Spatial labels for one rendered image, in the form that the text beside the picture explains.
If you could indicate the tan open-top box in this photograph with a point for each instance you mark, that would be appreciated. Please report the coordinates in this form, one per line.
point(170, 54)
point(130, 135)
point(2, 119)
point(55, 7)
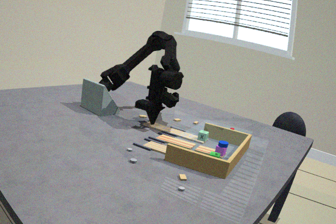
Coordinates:
point(197, 148)

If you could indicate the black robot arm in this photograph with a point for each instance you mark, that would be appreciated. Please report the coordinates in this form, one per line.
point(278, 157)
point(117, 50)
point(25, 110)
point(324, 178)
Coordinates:
point(169, 76)

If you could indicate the blue cylinder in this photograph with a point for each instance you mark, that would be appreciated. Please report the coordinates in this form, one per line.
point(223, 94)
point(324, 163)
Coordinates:
point(223, 144)

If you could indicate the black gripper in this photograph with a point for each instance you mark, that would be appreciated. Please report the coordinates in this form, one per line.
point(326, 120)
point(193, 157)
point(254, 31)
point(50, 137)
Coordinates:
point(150, 105)

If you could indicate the pale yellow flat strip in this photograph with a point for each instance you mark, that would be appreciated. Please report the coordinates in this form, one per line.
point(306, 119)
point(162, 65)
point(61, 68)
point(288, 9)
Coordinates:
point(156, 147)

